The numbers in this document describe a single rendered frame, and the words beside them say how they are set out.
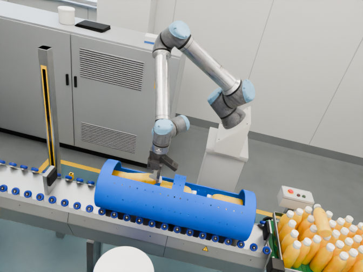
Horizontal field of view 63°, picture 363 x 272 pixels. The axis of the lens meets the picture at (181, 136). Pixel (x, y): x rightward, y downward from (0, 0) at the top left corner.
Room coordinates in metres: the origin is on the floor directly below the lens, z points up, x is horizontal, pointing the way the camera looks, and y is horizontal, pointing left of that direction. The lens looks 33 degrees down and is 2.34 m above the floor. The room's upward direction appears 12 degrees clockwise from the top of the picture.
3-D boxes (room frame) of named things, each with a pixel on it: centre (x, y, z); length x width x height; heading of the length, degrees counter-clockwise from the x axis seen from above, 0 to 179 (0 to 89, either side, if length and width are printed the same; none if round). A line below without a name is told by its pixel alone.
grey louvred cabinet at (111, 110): (2.98, 1.22, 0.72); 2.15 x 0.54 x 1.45; 86
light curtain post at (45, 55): (1.59, 0.87, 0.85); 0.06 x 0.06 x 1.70; 88
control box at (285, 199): (1.49, -0.83, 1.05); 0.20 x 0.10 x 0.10; 88
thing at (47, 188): (1.26, 0.72, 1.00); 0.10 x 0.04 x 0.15; 178
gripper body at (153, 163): (1.24, 0.10, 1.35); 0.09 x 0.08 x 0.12; 88
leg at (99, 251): (1.32, 0.44, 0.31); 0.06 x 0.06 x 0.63; 88
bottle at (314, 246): (1.15, -0.86, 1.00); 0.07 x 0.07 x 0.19
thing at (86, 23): (3.01, 1.11, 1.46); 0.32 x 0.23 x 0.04; 86
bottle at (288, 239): (1.15, -0.73, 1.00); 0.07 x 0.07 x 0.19
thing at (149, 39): (2.90, 0.42, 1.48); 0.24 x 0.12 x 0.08; 94
